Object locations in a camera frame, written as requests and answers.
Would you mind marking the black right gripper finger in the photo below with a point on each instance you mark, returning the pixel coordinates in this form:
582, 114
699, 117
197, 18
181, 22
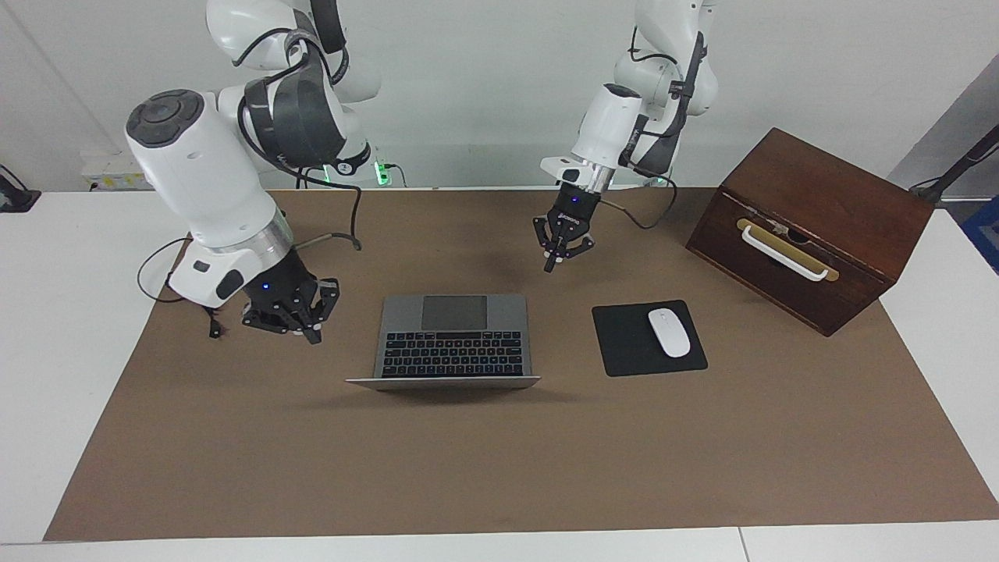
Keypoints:
324, 308
265, 320

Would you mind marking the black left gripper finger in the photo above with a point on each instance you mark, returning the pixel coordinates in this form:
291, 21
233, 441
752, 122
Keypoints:
548, 243
579, 247

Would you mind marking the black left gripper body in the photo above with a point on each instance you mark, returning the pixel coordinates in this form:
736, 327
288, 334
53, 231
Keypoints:
572, 209

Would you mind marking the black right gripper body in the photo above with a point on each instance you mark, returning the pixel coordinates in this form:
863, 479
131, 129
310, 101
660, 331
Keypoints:
277, 289

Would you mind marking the grey laptop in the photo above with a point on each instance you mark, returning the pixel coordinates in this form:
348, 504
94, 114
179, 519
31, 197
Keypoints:
453, 343

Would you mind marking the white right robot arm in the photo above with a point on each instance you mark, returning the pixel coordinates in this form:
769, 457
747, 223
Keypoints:
211, 172

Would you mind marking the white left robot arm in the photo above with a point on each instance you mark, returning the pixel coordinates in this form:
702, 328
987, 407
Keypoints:
659, 78

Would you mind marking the black mouse pad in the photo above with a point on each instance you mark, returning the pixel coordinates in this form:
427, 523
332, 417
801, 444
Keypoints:
624, 343

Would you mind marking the white computer mouse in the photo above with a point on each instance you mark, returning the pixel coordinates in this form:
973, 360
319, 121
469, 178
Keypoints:
670, 332

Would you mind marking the white power strip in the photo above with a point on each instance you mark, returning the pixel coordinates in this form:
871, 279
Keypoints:
117, 172

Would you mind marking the brown table mat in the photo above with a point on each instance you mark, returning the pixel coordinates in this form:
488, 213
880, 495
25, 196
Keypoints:
468, 468

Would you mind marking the dark brown wooden box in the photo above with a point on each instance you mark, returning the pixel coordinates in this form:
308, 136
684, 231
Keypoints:
827, 195

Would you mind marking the black stand base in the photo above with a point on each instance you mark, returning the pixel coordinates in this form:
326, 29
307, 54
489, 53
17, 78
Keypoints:
15, 195

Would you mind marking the black pole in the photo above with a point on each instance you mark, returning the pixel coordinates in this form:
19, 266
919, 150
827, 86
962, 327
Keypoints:
956, 168

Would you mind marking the blue object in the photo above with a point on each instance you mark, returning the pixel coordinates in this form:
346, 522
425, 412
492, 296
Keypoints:
985, 234

